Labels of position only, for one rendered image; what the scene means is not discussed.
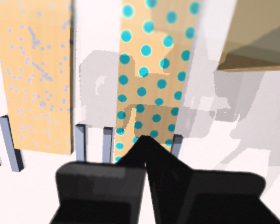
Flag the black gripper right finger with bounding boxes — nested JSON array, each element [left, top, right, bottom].
[[145, 135, 267, 224]]

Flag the tan u-shaped wall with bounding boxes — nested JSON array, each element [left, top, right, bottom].
[[0, 0, 280, 72]]

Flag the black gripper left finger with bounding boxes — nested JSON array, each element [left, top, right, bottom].
[[54, 135, 147, 224]]

